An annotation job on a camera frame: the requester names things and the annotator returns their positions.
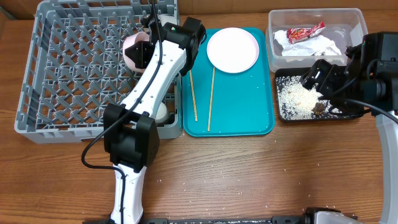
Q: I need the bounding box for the grey plastic dishwasher rack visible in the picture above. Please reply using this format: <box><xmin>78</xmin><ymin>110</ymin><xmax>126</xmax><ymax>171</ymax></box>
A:
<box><xmin>14</xmin><ymin>0</ymin><xmax>183</xmax><ymax>145</ymax></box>

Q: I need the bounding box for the white paper cup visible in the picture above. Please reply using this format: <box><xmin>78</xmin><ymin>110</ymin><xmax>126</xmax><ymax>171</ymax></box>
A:
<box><xmin>155</xmin><ymin>103</ymin><xmax>170</xmax><ymax>124</ymax></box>

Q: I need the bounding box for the wooden chopstick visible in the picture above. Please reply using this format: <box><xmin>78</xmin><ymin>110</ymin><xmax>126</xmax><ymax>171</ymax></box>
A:
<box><xmin>207</xmin><ymin>67</ymin><xmax>215</xmax><ymax>132</ymax></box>
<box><xmin>189</xmin><ymin>70</ymin><xmax>198</xmax><ymax>122</ymax></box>

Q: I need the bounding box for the teal plastic serving tray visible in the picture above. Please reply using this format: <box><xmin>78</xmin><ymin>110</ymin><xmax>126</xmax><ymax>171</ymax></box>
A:
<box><xmin>182</xmin><ymin>27</ymin><xmax>275</xmax><ymax>138</ymax></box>

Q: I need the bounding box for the pink bowl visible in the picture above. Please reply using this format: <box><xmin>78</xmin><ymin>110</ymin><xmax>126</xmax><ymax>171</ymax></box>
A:
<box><xmin>123</xmin><ymin>32</ymin><xmax>149</xmax><ymax>73</ymax></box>

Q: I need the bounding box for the large white round plate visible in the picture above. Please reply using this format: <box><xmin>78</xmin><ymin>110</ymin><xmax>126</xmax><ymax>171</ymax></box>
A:
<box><xmin>206</xmin><ymin>27</ymin><xmax>260</xmax><ymax>73</ymax></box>

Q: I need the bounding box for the black rectangular tray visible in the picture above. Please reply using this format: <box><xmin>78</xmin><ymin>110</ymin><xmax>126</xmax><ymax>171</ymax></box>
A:
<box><xmin>274</xmin><ymin>66</ymin><xmax>363</xmax><ymax>123</ymax></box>

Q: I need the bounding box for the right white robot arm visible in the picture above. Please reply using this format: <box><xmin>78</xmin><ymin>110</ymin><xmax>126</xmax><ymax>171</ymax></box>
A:
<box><xmin>300</xmin><ymin>32</ymin><xmax>397</xmax><ymax>223</ymax></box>

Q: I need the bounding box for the brown cardboard backdrop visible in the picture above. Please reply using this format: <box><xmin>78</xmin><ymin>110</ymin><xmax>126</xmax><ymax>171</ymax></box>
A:
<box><xmin>1</xmin><ymin>0</ymin><xmax>397</xmax><ymax>20</ymax></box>

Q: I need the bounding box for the clear plastic waste bin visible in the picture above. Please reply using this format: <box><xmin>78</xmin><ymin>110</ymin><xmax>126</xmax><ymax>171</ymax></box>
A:
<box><xmin>266</xmin><ymin>8</ymin><xmax>368</xmax><ymax>72</ymax></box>

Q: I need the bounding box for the grey-white bowl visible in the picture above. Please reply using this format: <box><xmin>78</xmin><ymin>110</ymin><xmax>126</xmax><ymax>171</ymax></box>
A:
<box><xmin>158</xmin><ymin>14</ymin><xmax>178</xmax><ymax>26</ymax></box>

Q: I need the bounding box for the red snack wrapper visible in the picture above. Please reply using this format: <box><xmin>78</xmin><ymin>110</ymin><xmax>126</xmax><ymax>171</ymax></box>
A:
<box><xmin>287</xmin><ymin>22</ymin><xmax>325</xmax><ymax>44</ymax></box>

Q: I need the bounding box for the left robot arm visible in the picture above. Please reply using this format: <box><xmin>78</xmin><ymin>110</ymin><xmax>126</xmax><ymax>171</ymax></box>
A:
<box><xmin>103</xmin><ymin>17</ymin><xmax>206</xmax><ymax>223</ymax></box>

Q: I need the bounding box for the brown food scrap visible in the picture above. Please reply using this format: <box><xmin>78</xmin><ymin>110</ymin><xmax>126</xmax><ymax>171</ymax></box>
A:
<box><xmin>312</xmin><ymin>103</ymin><xmax>326</xmax><ymax>116</ymax></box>

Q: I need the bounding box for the white napkin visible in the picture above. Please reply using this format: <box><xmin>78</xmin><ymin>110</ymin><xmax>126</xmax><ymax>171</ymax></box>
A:
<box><xmin>274</xmin><ymin>30</ymin><xmax>341</xmax><ymax>57</ymax></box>

